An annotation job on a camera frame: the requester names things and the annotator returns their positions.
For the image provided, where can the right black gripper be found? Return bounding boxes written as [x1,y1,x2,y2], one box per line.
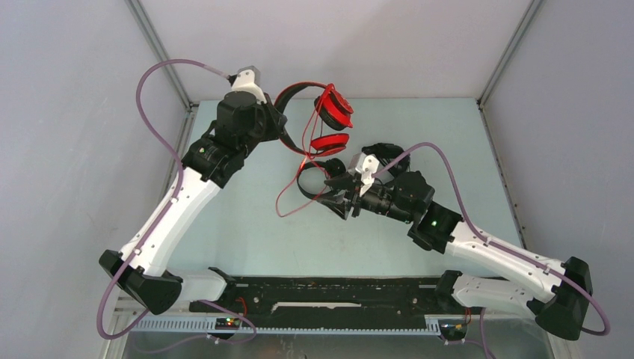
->
[316,171,414,224]

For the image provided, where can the red headphones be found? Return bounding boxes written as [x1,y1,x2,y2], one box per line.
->
[274,82,354,158]

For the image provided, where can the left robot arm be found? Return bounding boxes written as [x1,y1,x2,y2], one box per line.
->
[99,90,285,315]

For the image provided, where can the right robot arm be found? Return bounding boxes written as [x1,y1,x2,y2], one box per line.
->
[318,168,593,340]

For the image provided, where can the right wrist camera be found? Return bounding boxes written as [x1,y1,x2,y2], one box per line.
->
[347,153,380,197]

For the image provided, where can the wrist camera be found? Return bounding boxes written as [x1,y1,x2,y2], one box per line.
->
[347,153,380,197]
[228,66,267,103]

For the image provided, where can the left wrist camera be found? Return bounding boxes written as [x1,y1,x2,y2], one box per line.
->
[228,66,267,103]

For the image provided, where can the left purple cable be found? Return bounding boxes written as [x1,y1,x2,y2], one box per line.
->
[96,58,259,346]

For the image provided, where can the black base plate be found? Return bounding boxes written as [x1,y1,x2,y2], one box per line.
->
[217,277,481,331]

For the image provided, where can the aluminium frame rail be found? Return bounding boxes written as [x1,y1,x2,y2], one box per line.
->
[114,282,566,338]

